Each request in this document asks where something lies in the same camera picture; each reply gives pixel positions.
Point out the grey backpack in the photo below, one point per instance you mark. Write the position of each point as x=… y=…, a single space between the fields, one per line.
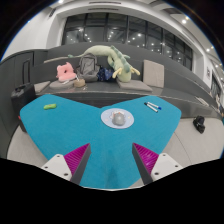
x=87 y=66

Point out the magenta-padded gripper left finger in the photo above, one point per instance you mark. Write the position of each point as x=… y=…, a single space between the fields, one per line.
x=57 y=165

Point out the large dark glass window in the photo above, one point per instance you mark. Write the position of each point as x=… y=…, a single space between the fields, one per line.
x=126 y=33

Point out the white marker with black cap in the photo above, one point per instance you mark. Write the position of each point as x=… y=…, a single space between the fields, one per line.
x=151 y=107

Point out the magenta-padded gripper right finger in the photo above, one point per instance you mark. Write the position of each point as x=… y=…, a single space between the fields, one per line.
x=165 y=165

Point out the green dragon plush toy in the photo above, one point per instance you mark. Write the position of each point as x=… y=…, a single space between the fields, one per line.
x=121 y=68

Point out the grey and white computer mouse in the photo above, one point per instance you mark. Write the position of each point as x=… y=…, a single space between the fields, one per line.
x=118 y=119

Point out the dark blue patterned bag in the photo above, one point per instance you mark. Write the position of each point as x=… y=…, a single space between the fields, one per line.
x=105 y=75

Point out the black suitcase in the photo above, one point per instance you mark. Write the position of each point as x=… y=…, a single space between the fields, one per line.
x=22 y=98

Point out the white marker with blue cap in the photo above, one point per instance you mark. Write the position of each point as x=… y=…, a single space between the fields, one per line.
x=155 y=106

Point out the ceiling spot lights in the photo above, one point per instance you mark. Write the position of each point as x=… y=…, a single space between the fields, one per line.
x=184 y=21

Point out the round light blue mouse pad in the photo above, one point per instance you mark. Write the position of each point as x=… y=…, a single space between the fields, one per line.
x=106 y=118

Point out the flat grey round seat cushion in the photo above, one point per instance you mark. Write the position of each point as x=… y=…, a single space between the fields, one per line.
x=60 y=84

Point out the small black bag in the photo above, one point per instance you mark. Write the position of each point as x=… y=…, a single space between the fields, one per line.
x=199 y=125

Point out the flat light grey seat cushion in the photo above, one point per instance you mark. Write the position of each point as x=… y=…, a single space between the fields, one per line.
x=41 y=86

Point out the green eraser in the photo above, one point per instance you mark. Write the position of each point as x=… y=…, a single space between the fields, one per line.
x=50 y=106

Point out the pink plush cushion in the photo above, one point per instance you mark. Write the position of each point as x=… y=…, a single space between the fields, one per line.
x=65 y=71

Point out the upright beige square cushion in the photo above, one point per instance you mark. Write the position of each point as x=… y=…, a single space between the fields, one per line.
x=153 y=73

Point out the flat grey square seat cushion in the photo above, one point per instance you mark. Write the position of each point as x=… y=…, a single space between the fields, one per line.
x=135 y=85

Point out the small tan round pouch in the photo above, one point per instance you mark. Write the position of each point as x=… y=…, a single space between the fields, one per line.
x=79 y=83

